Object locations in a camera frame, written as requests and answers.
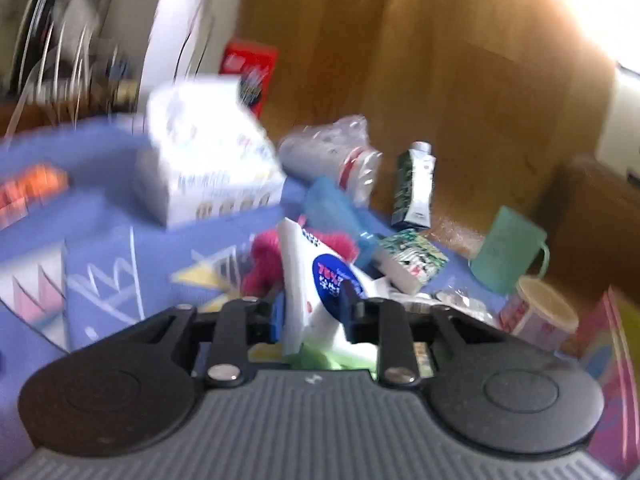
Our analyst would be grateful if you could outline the green patterned snack packet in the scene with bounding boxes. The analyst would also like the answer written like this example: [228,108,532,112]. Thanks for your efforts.
[375,229,449,294]

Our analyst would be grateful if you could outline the light green soft cloth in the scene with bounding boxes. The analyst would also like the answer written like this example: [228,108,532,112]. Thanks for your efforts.
[249,337,377,372]

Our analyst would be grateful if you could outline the teal plastic cup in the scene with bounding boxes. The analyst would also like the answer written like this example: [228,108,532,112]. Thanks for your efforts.
[469,206,552,294]

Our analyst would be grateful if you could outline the plastic-wrapped paper cups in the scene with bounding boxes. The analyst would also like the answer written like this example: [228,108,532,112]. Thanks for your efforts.
[277,115,384,207]

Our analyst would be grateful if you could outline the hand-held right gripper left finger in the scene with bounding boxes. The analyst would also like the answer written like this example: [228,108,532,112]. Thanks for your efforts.
[125,300,287,389]

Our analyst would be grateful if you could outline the green and white drink carton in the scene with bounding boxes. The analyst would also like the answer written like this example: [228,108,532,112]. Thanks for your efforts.
[390,141,437,229]

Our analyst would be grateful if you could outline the purple printed tablecloth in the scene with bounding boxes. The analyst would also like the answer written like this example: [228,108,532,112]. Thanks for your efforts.
[0,115,511,461]

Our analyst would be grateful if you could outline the white tissue pack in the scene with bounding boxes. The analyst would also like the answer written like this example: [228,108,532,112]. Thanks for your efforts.
[134,77,289,229]

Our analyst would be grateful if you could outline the pink fluffy cloth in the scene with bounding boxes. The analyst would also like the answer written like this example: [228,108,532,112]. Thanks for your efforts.
[242,229,359,297]

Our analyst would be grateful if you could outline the brown wooden chair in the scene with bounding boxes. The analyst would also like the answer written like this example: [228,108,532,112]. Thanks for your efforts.
[536,154,640,311]

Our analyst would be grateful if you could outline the crumpled clear wrapper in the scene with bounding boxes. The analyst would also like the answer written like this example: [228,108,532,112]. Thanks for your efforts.
[434,287,502,322]

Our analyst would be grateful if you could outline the orange snack packet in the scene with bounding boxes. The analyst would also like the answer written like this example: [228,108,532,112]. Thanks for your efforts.
[0,163,69,230]

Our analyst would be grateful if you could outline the blue plastic case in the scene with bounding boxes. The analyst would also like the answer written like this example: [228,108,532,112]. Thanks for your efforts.
[300,176,382,267]

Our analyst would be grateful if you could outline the instant noodle cup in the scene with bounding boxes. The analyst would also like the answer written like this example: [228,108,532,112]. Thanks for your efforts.
[499,276,582,354]

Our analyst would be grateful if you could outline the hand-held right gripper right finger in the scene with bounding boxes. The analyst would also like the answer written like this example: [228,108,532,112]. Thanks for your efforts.
[340,285,506,388]

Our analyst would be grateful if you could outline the pink tin box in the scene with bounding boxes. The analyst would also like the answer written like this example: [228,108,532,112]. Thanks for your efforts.
[575,285,640,477]

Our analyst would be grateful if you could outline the white packet with blue circle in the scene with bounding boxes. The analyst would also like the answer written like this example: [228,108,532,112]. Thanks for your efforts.
[277,217,397,357]

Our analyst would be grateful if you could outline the red snack box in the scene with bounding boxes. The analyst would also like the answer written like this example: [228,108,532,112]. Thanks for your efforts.
[220,39,279,117]

